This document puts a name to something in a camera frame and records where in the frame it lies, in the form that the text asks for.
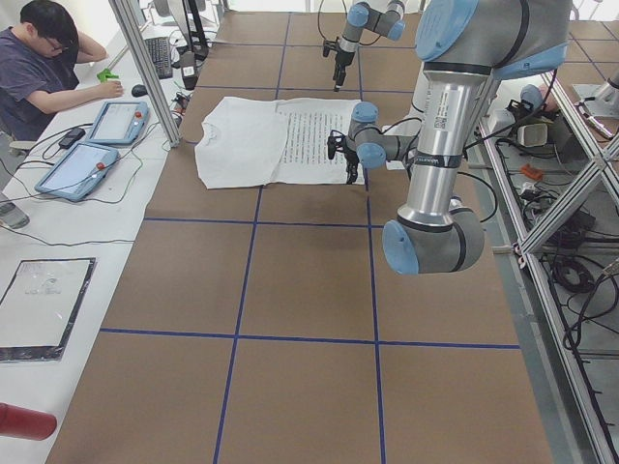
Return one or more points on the green plastic object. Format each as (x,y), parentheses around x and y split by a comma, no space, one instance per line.
(105,75)

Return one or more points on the upper blue teach pendant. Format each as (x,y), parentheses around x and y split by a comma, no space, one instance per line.
(119,123)

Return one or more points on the aluminium frame post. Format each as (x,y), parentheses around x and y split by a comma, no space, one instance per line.
(127,22)

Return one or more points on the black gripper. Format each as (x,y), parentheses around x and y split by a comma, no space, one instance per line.
(350,159)
(340,61)

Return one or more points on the foil sheet with black border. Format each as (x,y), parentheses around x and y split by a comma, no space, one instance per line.
(40,306)

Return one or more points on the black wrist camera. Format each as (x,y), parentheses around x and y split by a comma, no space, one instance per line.
(328,46)
(336,143)

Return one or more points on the white long-sleeve printed shirt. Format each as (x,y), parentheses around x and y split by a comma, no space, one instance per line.
(249,143)

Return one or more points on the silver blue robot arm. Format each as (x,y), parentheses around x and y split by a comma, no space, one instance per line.
(462,45)
(363,17)

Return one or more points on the black keyboard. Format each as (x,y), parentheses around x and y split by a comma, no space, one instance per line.
(159,51)

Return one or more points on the red cylinder extinguisher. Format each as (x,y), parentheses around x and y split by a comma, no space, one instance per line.
(22,423)

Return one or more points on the person in dark shirt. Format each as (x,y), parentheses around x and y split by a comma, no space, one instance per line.
(38,57)

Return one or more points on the black power adapter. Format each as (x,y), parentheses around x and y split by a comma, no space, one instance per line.
(70,137)

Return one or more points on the lower blue teach pendant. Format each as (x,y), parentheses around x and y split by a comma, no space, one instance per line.
(78,172)

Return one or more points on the black computer mouse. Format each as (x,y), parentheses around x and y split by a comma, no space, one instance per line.
(139,90)

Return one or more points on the blue teach pendant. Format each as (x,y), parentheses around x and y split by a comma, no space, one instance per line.
(78,172)
(119,123)

